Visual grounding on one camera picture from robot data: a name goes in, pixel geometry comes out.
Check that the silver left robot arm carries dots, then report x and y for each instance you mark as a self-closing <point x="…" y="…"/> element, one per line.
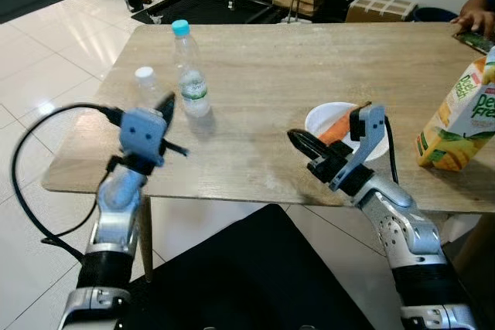
<point x="116" y="206"/>

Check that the orange carrot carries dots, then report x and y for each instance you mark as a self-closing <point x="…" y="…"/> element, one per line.
<point x="339" y="129"/>

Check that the white ceramic bowl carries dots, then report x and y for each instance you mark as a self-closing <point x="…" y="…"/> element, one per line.
<point x="325" y="117"/>

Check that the person's hand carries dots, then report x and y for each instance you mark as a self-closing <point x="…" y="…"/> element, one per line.
<point x="476" y="21"/>

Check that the black stand base platform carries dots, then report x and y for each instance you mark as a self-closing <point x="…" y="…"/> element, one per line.
<point x="201" y="7"/>

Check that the dark round bin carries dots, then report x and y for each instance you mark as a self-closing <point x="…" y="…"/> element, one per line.
<point x="433" y="15"/>

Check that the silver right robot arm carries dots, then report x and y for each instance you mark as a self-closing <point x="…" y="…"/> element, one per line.
<point x="402" y="229"/>

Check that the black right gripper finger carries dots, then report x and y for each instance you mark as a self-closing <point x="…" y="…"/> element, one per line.
<point x="309" y="142"/>
<point x="313" y="156"/>

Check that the cardboard box white foam blocks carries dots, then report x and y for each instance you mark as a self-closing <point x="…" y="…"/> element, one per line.
<point x="383" y="7"/>

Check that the large black floor mat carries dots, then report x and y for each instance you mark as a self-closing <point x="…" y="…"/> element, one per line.
<point x="247" y="284"/>

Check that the blue cap water bottle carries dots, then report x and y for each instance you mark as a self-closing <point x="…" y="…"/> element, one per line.
<point x="193" y="86"/>

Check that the small brown cardboard box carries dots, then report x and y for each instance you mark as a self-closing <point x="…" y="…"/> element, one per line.
<point x="286" y="1"/>

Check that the light wooden table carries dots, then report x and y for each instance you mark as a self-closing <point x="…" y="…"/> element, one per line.
<point x="294" y="75"/>

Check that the small white cap bottle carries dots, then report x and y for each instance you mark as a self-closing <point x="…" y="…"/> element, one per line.
<point x="145" y="75"/>

